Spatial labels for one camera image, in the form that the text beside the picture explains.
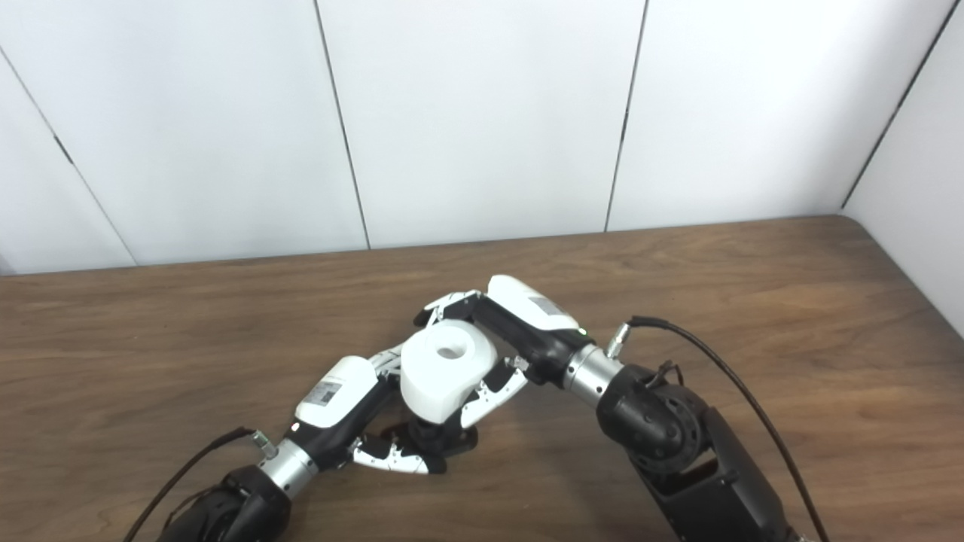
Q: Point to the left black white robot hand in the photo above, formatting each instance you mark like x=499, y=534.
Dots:
x=339, y=399

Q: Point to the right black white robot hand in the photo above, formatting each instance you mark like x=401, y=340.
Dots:
x=527, y=320

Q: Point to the round white plastic piece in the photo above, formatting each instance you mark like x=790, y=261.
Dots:
x=440, y=376

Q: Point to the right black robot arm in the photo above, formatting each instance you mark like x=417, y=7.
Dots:
x=678, y=444

